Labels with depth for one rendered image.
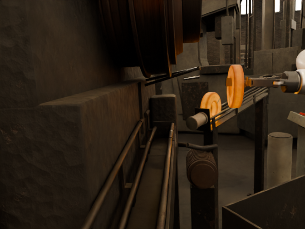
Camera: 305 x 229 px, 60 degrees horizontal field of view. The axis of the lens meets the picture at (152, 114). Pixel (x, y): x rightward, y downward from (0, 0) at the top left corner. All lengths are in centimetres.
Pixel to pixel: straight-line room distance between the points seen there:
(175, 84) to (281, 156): 222
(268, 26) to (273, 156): 839
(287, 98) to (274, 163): 150
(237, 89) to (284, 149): 68
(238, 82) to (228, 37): 230
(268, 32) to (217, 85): 647
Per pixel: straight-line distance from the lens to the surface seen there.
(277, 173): 159
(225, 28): 324
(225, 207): 39
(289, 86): 103
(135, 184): 54
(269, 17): 982
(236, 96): 94
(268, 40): 974
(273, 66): 505
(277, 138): 153
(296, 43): 476
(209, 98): 122
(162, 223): 42
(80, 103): 36
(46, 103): 38
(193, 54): 348
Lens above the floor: 91
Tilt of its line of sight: 10 degrees down
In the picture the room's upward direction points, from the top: 3 degrees counter-clockwise
